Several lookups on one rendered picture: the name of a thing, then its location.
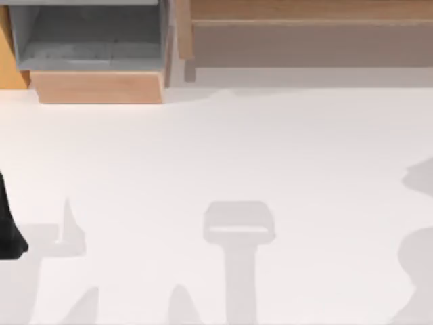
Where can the orange wooden cupboard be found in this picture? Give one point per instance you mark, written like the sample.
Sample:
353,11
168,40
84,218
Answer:
8,57

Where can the pale wooden drawer front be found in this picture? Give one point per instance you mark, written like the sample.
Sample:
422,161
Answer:
98,86

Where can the wooden open shelf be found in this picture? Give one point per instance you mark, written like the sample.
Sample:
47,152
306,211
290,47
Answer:
304,30

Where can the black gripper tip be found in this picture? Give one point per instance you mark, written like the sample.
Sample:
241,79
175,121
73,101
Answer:
7,233

